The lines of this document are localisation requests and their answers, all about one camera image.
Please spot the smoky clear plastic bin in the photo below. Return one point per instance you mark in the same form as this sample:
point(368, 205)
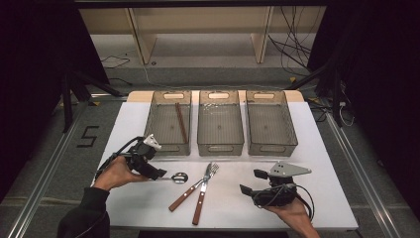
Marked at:
point(165, 125)
point(270, 127)
point(220, 127)

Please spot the beige wooden shelf unit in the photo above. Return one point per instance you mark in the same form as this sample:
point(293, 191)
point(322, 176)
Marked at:
point(142, 43)

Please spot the person's left hand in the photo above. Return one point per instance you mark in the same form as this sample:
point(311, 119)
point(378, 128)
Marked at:
point(115, 173)

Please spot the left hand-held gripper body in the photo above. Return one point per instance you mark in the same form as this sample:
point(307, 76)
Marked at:
point(143, 157)

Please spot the brown wooden chopstick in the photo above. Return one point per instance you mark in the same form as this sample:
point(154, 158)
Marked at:
point(182, 125)
point(180, 119)

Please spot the black curtain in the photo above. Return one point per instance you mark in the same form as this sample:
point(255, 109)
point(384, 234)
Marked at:
point(389, 82)
point(26, 82)

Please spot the yellow tape piece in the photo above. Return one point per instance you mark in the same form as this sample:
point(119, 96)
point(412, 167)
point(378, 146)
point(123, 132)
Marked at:
point(292, 79)
point(96, 103)

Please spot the short aluminium rail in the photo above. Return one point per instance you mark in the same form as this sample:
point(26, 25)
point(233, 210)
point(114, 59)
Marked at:
point(109, 96)

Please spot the black metal stand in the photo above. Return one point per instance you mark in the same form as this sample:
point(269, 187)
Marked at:
point(67, 105)
point(336, 99)

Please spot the white table mat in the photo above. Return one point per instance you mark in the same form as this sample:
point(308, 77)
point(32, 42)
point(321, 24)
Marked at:
point(231, 198)

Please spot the aluminium floor rail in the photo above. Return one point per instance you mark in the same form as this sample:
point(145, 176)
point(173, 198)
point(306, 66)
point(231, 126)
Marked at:
point(363, 178)
point(43, 185)

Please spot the person's right hand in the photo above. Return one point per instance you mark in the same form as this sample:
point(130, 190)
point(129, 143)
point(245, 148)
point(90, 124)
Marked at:
point(294, 213)

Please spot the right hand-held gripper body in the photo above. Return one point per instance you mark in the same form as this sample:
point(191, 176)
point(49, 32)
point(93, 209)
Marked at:
point(280, 195)

